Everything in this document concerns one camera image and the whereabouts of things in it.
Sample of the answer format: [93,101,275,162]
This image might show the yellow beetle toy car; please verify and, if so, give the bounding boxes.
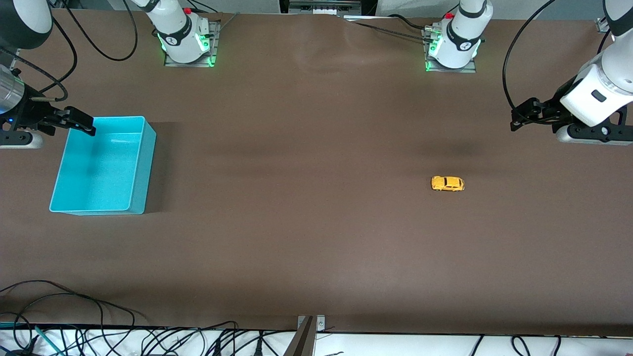
[431,176,465,192]

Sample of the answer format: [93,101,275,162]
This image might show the black cable on table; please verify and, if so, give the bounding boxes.
[344,14,434,41]

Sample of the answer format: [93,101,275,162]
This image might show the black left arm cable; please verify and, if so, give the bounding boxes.
[502,0,558,113]

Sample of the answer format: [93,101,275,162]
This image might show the brown table cover mat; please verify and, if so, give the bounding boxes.
[0,9,633,338]

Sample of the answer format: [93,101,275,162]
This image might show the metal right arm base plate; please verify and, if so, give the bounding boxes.
[163,20,220,68]

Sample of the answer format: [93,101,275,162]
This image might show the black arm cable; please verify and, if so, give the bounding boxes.
[502,0,558,113]
[64,0,139,63]
[0,14,79,102]

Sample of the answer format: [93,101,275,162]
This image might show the long black loose cable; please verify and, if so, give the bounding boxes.
[0,293,137,356]
[0,279,105,356]

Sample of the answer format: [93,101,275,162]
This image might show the dark grey metal bar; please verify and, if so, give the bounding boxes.
[284,316,317,356]

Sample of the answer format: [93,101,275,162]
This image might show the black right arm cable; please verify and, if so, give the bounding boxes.
[0,14,79,102]
[64,0,139,63]

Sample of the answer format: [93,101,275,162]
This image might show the cyan plastic bin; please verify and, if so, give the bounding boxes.
[49,116,157,216]

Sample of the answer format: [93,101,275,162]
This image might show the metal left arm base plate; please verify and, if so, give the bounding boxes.
[424,27,478,74]

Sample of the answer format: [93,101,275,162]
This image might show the black metal frame stand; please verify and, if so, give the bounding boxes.
[279,0,377,17]

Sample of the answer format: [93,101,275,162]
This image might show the silver metal bracket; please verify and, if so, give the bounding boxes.
[297,315,327,333]

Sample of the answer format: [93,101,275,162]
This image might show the teal handled tool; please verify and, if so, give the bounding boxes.
[34,325,65,356]

